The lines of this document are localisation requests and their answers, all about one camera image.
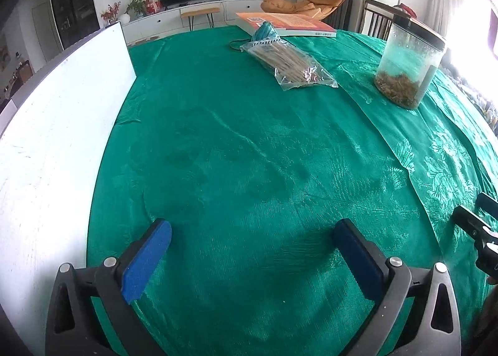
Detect white television cabinet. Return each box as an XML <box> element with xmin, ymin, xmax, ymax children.
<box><xmin>120</xmin><ymin>0</ymin><xmax>267</xmax><ymax>43</ymax></box>

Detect green satin tablecloth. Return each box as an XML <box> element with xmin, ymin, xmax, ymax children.
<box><xmin>86</xmin><ymin>25</ymin><xmax>498</xmax><ymax>356</ymax></box>

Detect wooden stool with metal legs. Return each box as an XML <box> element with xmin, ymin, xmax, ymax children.
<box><xmin>180</xmin><ymin>7</ymin><xmax>221</xmax><ymax>32</ymax></box>

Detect orange book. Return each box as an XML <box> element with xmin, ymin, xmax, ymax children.
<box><xmin>234</xmin><ymin>12</ymin><xmax>337</xmax><ymax>38</ymax></box>

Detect potted plant with red decorations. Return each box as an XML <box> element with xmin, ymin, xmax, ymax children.
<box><xmin>126</xmin><ymin>0</ymin><xmax>162</xmax><ymax>18</ymax></box>

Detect clear jar with black lid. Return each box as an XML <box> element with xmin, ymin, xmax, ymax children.
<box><xmin>374</xmin><ymin>14</ymin><xmax>447</xmax><ymax>110</ymax></box>

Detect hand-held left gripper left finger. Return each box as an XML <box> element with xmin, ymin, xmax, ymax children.
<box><xmin>45</xmin><ymin>218</ymin><xmax>172</xmax><ymax>356</ymax></box>

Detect wooden dining chair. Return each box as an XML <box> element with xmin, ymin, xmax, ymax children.
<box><xmin>16</xmin><ymin>60</ymin><xmax>34</xmax><ymax>86</ymax></box>

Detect orange lounge chair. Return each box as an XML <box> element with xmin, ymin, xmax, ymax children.
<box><xmin>261</xmin><ymin>0</ymin><xmax>348</xmax><ymax>24</ymax></box>

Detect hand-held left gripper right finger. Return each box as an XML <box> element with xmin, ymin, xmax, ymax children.
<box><xmin>333</xmin><ymin>218</ymin><xmax>462</xmax><ymax>356</ymax></box>

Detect blue face mask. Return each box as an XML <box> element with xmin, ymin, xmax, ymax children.
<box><xmin>229</xmin><ymin>21</ymin><xmax>281</xmax><ymax>51</ymax></box>

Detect white cardboard box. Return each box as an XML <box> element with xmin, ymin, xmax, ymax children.
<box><xmin>0</xmin><ymin>21</ymin><xmax>138</xmax><ymax>356</ymax></box>

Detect dark wooden chair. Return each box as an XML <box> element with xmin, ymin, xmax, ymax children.
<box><xmin>362</xmin><ymin>0</ymin><xmax>395</xmax><ymax>40</ymax></box>

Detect framed wall picture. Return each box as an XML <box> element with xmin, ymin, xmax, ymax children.
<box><xmin>0</xmin><ymin>31</ymin><xmax>10</xmax><ymax>71</ymax></box>

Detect bagged wooden chopsticks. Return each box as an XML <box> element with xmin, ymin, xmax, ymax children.
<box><xmin>239</xmin><ymin>39</ymin><xmax>339</xmax><ymax>92</ymax></box>

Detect person's right forearm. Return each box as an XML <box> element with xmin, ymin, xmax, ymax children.
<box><xmin>463</xmin><ymin>284</ymin><xmax>498</xmax><ymax>356</ymax></box>

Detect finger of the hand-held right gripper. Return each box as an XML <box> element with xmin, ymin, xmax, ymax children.
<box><xmin>452</xmin><ymin>205</ymin><xmax>498</xmax><ymax>243</ymax></box>
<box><xmin>477</xmin><ymin>193</ymin><xmax>498</xmax><ymax>217</ymax></box>

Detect red flowers in vase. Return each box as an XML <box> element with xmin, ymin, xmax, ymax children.
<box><xmin>100</xmin><ymin>1</ymin><xmax>122</xmax><ymax>28</ymax></box>

